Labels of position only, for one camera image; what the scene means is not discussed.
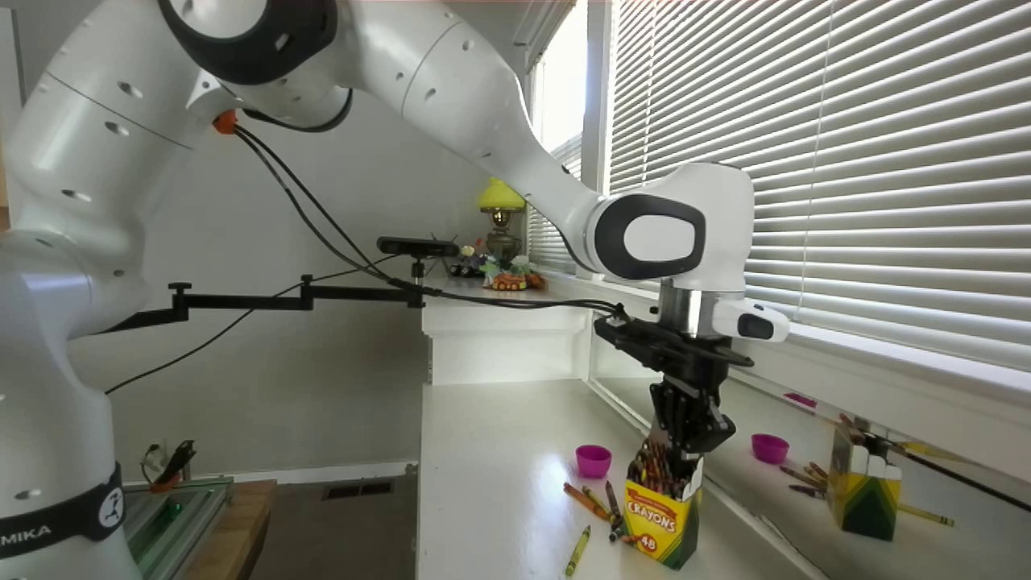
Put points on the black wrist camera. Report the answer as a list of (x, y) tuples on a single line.
[(663, 350)]

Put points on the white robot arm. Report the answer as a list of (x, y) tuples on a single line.
[(125, 100)]

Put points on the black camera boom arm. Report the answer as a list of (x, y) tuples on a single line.
[(293, 298)]

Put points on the orange crayon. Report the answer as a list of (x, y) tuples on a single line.
[(584, 501)]

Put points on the yellow green crayon box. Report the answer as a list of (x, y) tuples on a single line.
[(660, 501)]

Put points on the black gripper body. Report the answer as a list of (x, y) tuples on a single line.
[(690, 415)]

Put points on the yellow-green crayon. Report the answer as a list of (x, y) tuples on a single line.
[(576, 553)]

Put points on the magenta plastic cup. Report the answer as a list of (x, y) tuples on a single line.
[(592, 461)]

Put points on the white window blinds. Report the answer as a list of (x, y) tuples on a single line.
[(886, 146)]

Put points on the dark purple crayon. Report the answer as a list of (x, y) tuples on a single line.
[(615, 523)]

